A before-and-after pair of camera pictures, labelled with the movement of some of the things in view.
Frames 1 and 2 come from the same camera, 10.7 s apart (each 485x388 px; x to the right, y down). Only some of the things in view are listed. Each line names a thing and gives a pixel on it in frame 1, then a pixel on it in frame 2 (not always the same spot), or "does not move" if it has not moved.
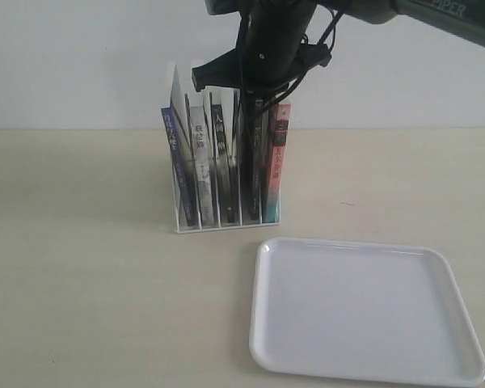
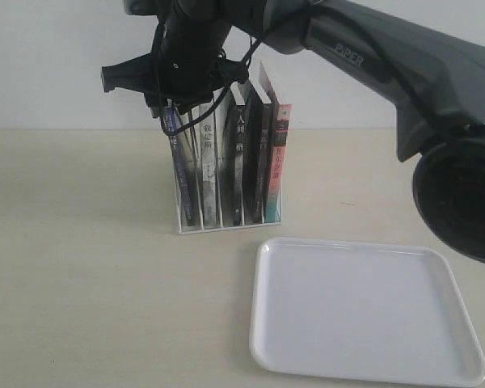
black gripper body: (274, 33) -> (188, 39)
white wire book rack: (225, 158) does not move
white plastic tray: (339, 310) does not move
